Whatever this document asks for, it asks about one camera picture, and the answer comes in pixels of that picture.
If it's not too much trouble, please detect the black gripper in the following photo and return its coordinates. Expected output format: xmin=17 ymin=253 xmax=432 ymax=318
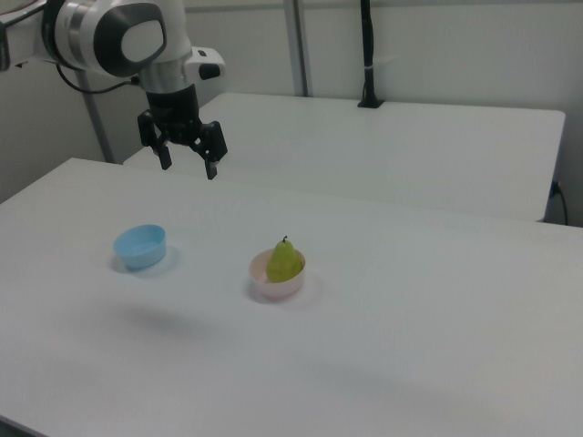
xmin=137 ymin=84 xmax=229 ymax=181

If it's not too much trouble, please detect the green pear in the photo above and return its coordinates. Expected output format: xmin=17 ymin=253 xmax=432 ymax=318
xmin=265 ymin=234 xmax=305 ymax=284

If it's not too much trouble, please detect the blue plastic bowl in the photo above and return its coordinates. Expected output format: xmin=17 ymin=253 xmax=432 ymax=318
xmin=112 ymin=223 xmax=167 ymax=269

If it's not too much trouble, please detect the pink plastic bowl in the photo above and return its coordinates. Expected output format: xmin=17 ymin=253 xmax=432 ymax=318
xmin=248 ymin=249 xmax=307 ymax=301

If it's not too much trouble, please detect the black pole with clamp base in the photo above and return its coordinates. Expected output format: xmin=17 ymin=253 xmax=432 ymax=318
xmin=356 ymin=0 xmax=386 ymax=109

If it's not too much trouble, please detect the grey partition frame post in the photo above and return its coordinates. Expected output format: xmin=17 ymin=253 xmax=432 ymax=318
xmin=282 ymin=0 xmax=315 ymax=97
xmin=76 ymin=67 xmax=116 ymax=164

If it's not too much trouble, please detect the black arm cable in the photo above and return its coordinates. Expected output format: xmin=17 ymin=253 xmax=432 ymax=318
xmin=55 ymin=62 xmax=140 ymax=96

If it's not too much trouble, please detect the black cable by table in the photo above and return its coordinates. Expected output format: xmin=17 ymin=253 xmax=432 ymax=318
xmin=550 ymin=179 xmax=570 ymax=226

